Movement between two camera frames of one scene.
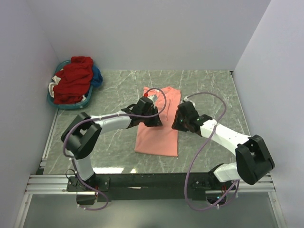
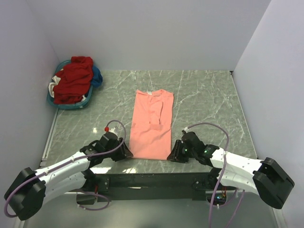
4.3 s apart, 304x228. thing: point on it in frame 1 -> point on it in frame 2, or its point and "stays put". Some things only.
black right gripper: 181,122 -> 178,152
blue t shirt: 97,77 stays put
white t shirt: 56,79 stays put
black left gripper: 153,116 -> 122,150
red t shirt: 76,79 stays put
